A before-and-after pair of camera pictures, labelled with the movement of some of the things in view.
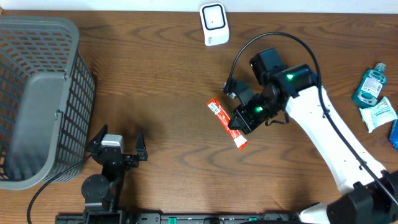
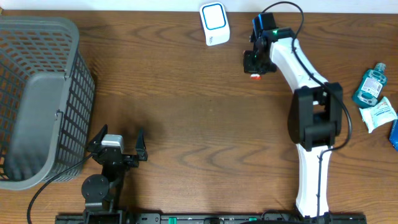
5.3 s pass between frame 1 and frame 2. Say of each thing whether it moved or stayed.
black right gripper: moved
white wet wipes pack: stayed
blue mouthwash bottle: stayed
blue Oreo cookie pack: stayed
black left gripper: stayed
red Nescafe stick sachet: moved
